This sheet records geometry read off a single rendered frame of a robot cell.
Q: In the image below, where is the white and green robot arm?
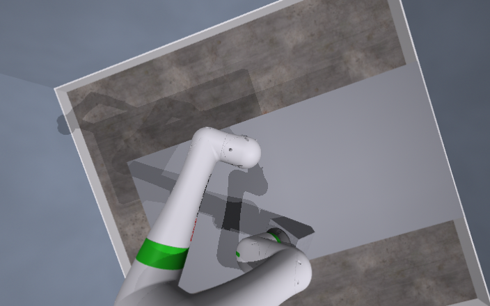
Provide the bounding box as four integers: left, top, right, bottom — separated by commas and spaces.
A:
113, 127, 312, 306

